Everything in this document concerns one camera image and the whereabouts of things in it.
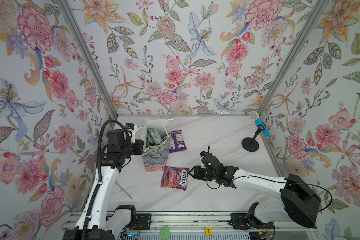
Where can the green Fox's candy bag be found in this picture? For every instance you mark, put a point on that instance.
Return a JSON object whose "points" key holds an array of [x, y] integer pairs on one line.
{"points": [[153, 137]]}

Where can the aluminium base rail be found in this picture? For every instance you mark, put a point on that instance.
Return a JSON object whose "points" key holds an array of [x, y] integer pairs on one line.
{"points": [[219, 222]]}

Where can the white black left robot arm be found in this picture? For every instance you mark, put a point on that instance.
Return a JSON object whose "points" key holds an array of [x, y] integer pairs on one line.
{"points": [[94, 223]]}

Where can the pink purple Fox's candy bag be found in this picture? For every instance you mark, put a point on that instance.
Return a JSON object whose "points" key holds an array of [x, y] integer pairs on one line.
{"points": [[175, 178]]}

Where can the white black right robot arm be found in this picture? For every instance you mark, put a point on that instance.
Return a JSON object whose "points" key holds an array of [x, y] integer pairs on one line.
{"points": [[293, 201]]}

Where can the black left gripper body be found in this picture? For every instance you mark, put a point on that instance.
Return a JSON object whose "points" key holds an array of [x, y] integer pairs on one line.
{"points": [[130, 149]]}

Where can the purple snack packet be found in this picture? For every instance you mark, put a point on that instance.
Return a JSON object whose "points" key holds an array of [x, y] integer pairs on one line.
{"points": [[177, 143]]}

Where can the floral white paper bag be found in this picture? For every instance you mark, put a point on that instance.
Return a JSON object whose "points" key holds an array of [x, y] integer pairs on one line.
{"points": [[155, 157]]}

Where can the green tag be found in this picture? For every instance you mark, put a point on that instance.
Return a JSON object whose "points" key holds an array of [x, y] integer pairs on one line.
{"points": [[165, 233]]}

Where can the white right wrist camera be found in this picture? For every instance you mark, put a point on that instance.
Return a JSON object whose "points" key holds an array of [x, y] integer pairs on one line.
{"points": [[203, 154]]}

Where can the black handled screwdriver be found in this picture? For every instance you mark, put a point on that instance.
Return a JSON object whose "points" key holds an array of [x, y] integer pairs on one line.
{"points": [[123, 190]]}

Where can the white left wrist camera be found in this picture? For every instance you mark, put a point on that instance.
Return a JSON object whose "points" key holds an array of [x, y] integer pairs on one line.
{"points": [[132, 129]]}

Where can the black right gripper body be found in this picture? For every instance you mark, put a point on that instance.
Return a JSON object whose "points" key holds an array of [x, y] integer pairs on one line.
{"points": [[208, 176]]}

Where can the yellow T label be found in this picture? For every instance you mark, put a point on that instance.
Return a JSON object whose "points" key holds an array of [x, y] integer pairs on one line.
{"points": [[208, 231]]}

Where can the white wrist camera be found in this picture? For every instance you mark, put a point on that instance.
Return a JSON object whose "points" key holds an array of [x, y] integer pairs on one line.
{"points": [[132, 129], [203, 154]]}

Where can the blue microphone on black stand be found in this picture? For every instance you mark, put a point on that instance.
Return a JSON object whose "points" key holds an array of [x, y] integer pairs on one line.
{"points": [[251, 144]]}

